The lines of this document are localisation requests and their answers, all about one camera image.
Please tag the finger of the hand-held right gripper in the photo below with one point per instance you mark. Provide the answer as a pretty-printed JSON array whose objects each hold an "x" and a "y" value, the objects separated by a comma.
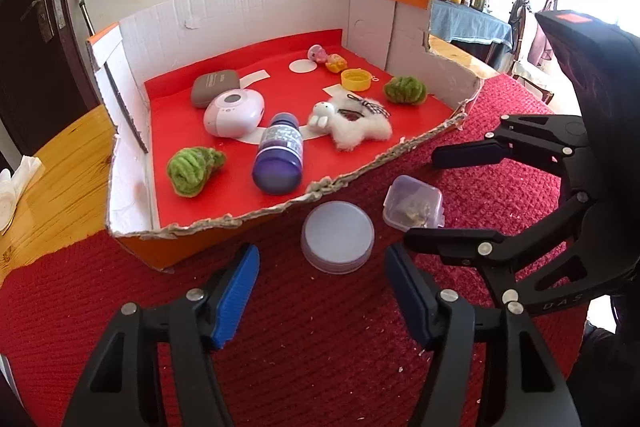
[
  {"x": 460, "y": 241},
  {"x": 540, "y": 139}
]

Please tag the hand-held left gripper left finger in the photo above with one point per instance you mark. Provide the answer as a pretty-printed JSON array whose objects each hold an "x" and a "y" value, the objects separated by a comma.
[{"x": 235, "y": 302}]

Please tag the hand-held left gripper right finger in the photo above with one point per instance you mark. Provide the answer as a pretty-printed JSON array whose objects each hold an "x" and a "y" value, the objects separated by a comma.
[{"x": 407, "y": 297}]

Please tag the small clear plastic box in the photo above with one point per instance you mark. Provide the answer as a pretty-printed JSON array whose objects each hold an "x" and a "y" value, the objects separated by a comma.
[{"x": 412, "y": 202}]

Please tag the round white jar lid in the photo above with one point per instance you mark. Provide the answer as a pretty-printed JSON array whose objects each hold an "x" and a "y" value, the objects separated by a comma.
[{"x": 337, "y": 234}]

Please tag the white fluffy bunny hair clip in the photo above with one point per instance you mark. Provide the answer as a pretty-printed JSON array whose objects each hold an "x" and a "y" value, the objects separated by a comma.
[{"x": 360, "y": 129}]

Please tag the purple pill bottle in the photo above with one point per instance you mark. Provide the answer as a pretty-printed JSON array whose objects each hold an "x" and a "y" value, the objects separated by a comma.
[{"x": 279, "y": 157}]

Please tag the white and pink oval device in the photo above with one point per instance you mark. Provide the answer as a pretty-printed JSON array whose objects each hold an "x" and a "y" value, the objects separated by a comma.
[{"x": 234, "y": 113}]

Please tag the yellow bottle cap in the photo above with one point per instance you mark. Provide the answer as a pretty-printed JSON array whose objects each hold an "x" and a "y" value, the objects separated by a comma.
[{"x": 356, "y": 79}]

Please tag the grey eye shadow case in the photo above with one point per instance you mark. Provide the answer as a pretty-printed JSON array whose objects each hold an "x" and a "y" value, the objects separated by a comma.
[{"x": 215, "y": 87}]

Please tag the small orange figurine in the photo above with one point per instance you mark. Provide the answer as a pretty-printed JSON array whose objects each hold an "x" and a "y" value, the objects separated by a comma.
[{"x": 335, "y": 63}]

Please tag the small pink figurine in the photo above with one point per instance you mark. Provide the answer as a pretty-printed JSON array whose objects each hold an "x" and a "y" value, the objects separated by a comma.
[{"x": 317, "y": 53}]

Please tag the orange and white cardboard box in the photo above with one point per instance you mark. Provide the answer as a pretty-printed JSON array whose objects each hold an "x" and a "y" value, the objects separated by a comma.
[{"x": 250, "y": 12}]

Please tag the wooden chair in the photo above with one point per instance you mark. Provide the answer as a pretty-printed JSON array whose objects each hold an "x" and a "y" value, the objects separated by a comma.
[{"x": 532, "y": 79}]

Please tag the red paper box liner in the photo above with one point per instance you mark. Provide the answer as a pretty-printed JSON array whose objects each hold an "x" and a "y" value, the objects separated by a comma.
[{"x": 225, "y": 172}]

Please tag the green fuzzy ball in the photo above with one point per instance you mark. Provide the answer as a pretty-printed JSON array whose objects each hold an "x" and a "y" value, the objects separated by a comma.
[
  {"x": 192, "y": 169},
  {"x": 406, "y": 91}
]

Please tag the person's dark pants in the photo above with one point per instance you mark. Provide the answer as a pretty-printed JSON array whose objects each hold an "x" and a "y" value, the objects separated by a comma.
[{"x": 605, "y": 382}]

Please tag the white crumpled tissue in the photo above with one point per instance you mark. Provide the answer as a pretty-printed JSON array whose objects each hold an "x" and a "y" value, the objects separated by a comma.
[{"x": 15, "y": 187}]

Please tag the dark brown door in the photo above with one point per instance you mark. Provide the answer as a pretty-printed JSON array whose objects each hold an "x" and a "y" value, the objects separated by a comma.
[{"x": 30, "y": 82}]

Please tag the orange and grey mop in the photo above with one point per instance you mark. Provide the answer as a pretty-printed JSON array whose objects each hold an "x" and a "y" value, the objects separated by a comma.
[{"x": 84, "y": 9}]

